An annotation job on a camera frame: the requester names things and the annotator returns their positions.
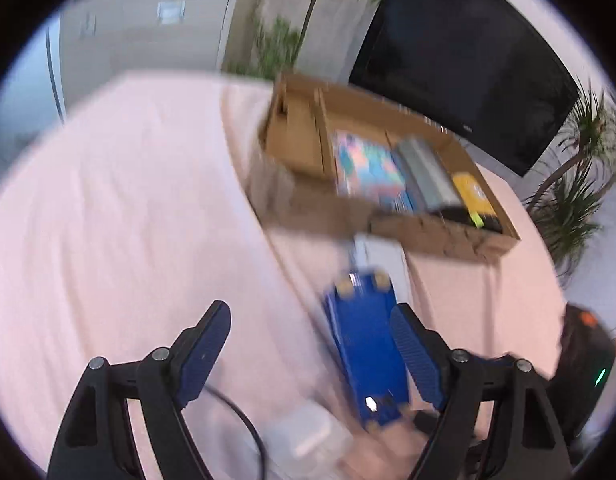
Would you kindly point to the large cardboard box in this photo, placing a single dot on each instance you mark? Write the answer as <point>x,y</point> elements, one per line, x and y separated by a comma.
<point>438,235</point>

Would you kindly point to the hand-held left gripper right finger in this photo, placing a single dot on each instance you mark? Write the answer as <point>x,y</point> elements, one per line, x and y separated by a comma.
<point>413,355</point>

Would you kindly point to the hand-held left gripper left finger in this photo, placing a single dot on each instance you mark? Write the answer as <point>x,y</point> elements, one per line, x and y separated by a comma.
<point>202,350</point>

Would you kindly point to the yellow packet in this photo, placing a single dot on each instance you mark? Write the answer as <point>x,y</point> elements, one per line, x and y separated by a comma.
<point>475,197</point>

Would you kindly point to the clear plastic box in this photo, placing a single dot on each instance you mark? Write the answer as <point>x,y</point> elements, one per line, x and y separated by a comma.
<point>310,435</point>

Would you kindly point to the silver metal tin canister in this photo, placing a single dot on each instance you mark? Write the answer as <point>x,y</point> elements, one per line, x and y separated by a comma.
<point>428,175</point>

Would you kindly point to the black flat screen television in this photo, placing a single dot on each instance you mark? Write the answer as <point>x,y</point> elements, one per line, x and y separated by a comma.
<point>463,60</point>

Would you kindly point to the tall leafy potted plant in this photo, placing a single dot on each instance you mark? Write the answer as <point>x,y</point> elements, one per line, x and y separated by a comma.
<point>283,40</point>

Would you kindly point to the flat cardboard tray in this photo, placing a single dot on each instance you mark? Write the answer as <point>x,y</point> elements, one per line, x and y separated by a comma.
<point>295,135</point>

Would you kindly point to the colourful printed toy box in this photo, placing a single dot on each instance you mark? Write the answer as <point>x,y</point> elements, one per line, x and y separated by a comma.
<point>370,170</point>

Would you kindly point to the spiky palm potted plant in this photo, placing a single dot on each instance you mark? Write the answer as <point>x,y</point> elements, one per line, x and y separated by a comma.
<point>573,195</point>

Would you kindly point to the grey metal cabinet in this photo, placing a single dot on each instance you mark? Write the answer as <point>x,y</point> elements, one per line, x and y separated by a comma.
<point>147,25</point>

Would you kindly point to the blue plastic case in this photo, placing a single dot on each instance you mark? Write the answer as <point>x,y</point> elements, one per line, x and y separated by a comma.
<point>368,350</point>

